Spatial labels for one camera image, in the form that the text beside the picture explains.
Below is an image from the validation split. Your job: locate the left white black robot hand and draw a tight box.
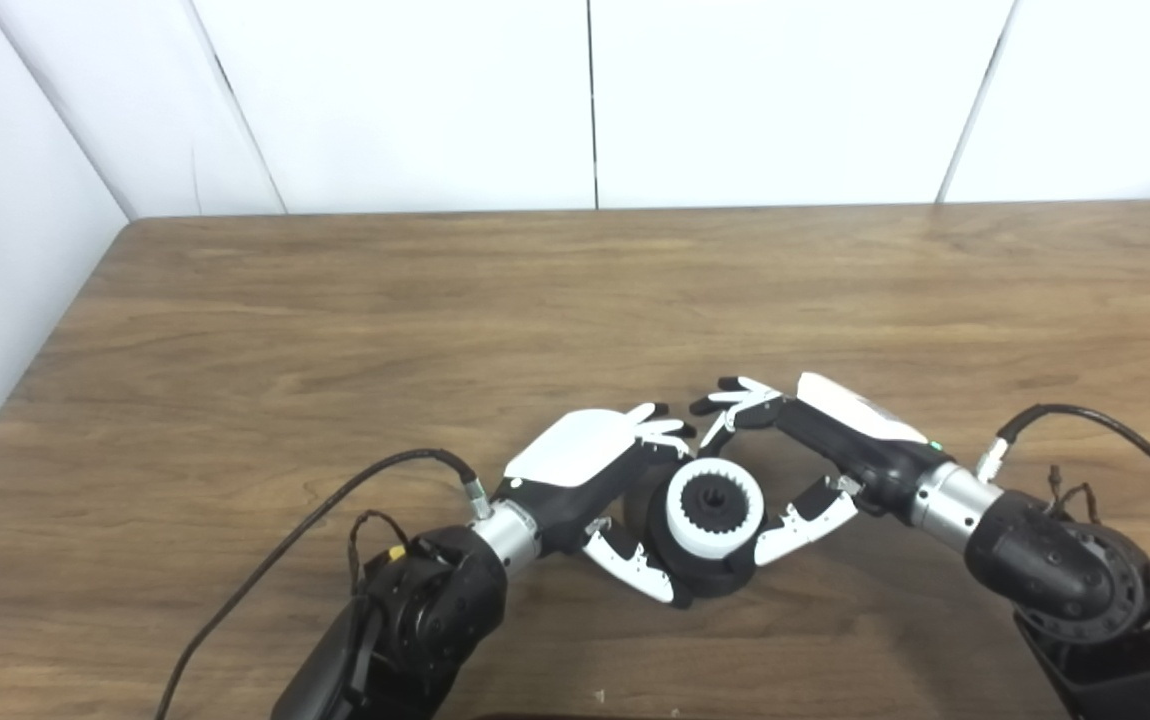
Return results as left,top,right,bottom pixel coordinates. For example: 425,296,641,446
495,402,698,609

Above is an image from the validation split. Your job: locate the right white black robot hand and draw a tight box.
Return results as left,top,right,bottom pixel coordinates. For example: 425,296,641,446
688,372,946,568

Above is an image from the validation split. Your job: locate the white toothed ring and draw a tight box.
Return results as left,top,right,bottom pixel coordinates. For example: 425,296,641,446
665,457,766,559

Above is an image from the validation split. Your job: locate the round black stepped part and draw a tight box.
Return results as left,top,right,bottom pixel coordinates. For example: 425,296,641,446
623,462,766,601

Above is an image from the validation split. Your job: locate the thin wire with yellow tag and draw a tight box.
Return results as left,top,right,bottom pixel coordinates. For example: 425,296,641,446
348,511,411,591

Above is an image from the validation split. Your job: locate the thin black wire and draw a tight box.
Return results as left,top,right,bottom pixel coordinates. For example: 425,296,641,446
1045,465,1101,521

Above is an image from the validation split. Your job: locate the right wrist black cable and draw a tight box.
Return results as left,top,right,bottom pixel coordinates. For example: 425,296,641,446
975,403,1150,536

